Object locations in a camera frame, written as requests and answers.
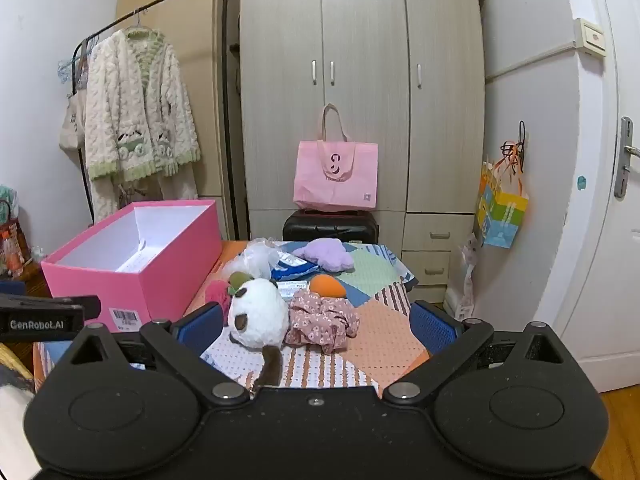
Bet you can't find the clear plastic bag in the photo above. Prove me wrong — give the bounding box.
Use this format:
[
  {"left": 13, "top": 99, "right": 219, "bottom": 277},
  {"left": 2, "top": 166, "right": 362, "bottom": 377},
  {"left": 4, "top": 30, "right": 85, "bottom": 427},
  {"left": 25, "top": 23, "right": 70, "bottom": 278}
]
[{"left": 235, "top": 236, "right": 282, "bottom": 281}]

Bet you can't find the blue packet with white label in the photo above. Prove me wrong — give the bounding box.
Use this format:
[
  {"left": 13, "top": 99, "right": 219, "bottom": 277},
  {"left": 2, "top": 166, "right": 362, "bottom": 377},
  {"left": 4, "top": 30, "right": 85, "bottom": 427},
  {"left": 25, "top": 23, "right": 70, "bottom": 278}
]
[
  {"left": 276, "top": 280, "right": 312, "bottom": 302},
  {"left": 270, "top": 249, "right": 321, "bottom": 282}
]

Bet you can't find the pink tote bag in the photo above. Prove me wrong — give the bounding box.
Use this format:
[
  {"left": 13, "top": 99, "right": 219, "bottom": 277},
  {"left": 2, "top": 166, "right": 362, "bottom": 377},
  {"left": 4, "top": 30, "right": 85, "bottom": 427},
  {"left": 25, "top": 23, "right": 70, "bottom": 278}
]
[{"left": 293, "top": 103, "right": 379, "bottom": 212}]

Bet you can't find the purple cloud plush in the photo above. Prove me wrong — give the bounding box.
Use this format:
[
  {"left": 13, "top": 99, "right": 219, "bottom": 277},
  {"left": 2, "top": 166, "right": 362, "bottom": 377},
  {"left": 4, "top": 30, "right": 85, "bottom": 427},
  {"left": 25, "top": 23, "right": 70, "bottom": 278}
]
[{"left": 292, "top": 239, "right": 355, "bottom": 273}]

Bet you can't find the metal door handle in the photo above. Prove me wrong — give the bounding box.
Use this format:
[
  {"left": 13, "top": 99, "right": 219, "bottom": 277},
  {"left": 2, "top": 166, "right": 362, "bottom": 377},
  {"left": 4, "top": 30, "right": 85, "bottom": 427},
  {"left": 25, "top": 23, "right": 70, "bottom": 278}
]
[{"left": 614, "top": 116, "right": 640, "bottom": 200}]

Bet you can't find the black clothes rack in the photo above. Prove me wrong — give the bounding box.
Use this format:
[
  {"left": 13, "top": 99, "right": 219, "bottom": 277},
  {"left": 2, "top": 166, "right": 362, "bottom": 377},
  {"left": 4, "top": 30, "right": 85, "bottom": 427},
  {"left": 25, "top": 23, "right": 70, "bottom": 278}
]
[{"left": 72, "top": 0, "right": 238, "bottom": 241}]

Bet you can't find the colourful gift bag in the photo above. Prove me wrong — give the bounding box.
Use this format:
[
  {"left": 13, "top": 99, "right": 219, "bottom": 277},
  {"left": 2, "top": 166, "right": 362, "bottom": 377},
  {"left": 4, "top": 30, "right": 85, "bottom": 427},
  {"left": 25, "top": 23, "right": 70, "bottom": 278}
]
[{"left": 475, "top": 160, "right": 530, "bottom": 250}]

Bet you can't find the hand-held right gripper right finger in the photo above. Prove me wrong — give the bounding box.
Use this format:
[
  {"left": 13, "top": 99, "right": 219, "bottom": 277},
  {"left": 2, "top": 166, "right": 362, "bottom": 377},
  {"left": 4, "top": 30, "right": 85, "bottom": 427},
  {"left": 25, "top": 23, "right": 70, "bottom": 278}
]
[{"left": 382, "top": 300, "right": 576, "bottom": 406}]

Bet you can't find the pink floral cloth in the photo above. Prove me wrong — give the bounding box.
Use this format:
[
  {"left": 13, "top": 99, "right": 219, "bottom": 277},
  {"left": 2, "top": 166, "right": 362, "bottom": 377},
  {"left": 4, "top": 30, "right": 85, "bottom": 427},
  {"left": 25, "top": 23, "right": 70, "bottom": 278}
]
[{"left": 285, "top": 290, "right": 361, "bottom": 353}]

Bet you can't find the white cloth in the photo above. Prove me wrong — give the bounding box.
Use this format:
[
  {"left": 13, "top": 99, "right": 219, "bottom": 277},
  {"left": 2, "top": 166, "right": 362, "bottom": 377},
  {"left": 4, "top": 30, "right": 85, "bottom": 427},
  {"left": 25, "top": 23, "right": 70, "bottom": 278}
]
[{"left": 0, "top": 345, "right": 38, "bottom": 476}]

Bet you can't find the orange drink bottle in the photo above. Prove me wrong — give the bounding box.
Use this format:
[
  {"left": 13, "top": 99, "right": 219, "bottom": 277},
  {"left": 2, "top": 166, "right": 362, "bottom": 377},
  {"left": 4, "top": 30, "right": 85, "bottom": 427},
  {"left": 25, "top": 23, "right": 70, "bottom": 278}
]
[{"left": 2, "top": 230, "right": 23, "bottom": 273}]

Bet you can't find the red strawberry plush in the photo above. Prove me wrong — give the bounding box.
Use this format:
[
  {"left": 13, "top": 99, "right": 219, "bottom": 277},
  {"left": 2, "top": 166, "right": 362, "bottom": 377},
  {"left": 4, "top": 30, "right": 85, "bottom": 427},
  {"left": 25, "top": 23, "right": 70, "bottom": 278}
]
[{"left": 205, "top": 280, "right": 241, "bottom": 312}]

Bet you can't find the patchwork blanket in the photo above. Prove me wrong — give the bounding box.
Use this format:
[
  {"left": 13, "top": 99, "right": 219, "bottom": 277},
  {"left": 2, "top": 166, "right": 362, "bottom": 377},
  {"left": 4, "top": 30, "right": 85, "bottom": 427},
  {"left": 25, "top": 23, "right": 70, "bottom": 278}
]
[{"left": 32, "top": 240, "right": 431, "bottom": 401}]

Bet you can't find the canvas tote bag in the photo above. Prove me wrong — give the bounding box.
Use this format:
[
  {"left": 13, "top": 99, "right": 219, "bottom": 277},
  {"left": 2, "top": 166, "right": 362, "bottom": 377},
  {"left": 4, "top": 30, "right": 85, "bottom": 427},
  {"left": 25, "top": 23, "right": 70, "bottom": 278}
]
[{"left": 59, "top": 92, "right": 88, "bottom": 163}]

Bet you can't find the tan wooden panel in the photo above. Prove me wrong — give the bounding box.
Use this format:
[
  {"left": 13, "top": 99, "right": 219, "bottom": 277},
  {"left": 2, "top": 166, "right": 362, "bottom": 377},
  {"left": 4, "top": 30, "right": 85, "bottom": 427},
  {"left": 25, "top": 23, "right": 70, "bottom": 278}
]
[{"left": 116, "top": 0, "right": 236, "bottom": 241}]

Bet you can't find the blue wire hanger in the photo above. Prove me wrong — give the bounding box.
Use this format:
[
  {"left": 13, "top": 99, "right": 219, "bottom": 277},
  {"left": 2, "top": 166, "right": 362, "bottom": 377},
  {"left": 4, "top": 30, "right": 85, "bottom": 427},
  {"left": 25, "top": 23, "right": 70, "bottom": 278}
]
[{"left": 56, "top": 35, "right": 93, "bottom": 86}]

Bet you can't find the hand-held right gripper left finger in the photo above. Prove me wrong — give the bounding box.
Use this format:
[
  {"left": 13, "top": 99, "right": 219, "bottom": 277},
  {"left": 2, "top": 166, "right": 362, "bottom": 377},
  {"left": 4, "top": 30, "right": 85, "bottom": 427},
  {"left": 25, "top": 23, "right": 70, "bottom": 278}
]
[{"left": 65, "top": 303, "right": 249, "bottom": 407}]

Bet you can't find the beige wall switch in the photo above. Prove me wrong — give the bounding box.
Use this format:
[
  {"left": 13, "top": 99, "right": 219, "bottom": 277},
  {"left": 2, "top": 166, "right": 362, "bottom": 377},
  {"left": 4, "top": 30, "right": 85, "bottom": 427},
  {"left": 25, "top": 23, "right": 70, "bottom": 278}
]
[{"left": 574, "top": 18, "right": 608, "bottom": 57}]

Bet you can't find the orange ball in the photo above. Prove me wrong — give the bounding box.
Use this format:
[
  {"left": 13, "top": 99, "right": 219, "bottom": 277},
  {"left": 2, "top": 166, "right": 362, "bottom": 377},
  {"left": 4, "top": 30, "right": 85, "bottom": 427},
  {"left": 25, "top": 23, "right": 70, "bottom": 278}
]
[{"left": 309, "top": 274, "right": 347, "bottom": 300}]

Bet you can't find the beige wardrobe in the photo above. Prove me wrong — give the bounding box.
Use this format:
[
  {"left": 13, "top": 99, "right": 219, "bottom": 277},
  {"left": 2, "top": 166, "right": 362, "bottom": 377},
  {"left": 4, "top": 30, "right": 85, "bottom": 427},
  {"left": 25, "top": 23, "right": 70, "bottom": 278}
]
[{"left": 235, "top": 0, "right": 487, "bottom": 303}]

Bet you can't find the black suitcase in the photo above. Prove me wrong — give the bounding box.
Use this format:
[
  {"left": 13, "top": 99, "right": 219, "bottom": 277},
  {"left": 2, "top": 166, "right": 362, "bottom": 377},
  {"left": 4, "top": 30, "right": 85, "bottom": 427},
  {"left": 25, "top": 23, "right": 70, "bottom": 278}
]
[{"left": 282, "top": 209, "right": 379, "bottom": 245}]

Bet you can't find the pink cardboard box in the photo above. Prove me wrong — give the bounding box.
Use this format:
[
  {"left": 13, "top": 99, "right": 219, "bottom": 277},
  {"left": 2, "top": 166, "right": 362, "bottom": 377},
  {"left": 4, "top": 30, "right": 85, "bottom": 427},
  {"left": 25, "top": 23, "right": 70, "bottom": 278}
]
[{"left": 41, "top": 199, "right": 223, "bottom": 333}]

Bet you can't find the wooden side table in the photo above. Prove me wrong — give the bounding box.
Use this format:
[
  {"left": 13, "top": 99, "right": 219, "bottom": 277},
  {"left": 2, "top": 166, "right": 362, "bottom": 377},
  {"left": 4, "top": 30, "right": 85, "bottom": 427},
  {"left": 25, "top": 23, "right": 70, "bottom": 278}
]
[{"left": 0, "top": 260, "right": 51, "bottom": 306}]

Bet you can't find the cream fleece robe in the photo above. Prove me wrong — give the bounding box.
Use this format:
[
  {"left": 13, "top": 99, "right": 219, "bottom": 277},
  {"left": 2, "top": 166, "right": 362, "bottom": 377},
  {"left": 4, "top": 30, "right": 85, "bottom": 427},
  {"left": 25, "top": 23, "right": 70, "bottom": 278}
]
[{"left": 82, "top": 27, "right": 202, "bottom": 221}]

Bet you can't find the white door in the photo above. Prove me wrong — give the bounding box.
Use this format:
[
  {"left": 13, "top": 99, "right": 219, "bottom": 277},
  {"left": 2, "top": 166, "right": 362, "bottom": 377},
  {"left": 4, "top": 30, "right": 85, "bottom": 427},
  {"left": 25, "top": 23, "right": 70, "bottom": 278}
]
[{"left": 545, "top": 0, "right": 640, "bottom": 393}]

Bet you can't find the white panda plush toy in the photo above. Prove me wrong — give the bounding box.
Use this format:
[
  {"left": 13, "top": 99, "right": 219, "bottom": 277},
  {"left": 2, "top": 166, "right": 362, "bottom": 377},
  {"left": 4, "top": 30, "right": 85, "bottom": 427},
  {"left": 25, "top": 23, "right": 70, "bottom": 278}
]
[{"left": 227, "top": 277, "right": 291, "bottom": 396}]

